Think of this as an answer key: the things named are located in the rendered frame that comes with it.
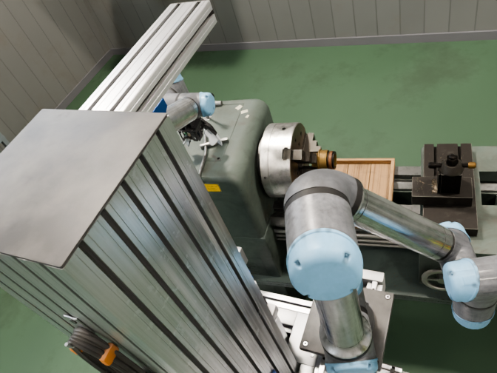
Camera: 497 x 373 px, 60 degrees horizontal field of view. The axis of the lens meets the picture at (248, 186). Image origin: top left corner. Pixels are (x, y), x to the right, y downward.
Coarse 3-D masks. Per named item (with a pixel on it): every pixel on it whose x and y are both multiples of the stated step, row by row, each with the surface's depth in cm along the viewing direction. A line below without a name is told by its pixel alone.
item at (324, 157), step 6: (318, 150) 176; (324, 150) 176; (318, 156) 174; (324, 156) 173; (330, 156) 173; (336, 156) 178; (318, 162) 174; (324, 162) 173; (330, 162) 173; (336, 162) 178; (318, 168) 175; (324, 168) 175; (330, 168) 175
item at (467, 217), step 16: (432, 144) 182; (448, 144) 179; (464, 144) 177; (432, 160) 176; (464, 160) 172; (432, 176) 171; (464, 176) 167; (432, 208) 162; (448, 208) 160; (464, 208) 158; (464, 224) 154
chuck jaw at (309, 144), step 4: (304, 136) 186; (308, 136) 185; (312, 136) 185; (304, 140) 185; (308, 140) 184; (312, 140) 183; (304, 144) 183; (308, 144) 182; (312, 144) 182; (316, 144) 181; (304, 148) 182; (308, 148) 181; (312, 148) 181; (316, 148) 180; (320, 148) 180; (312, 152) 180
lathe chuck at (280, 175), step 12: (276, 132) 173; (288, 132) 171; (300, 132) 182; (276, 144) 170; (288, 144) 168; (300, 144) 181; (276, 156) 169; (276, 168) 169; (288, 168) 167; (276, 180) 171; (288, 180) 169; (276, 192) 177
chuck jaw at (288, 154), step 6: (288, 150) 168; (294, 150) 168; (300, 150) 167; (288, 156) 167; (294, 156) 168; (300, 156) 167; (306, 156) 171; (312, 156) 173; (300, 162) 174; (306, 162) 173; (312, 162) 173
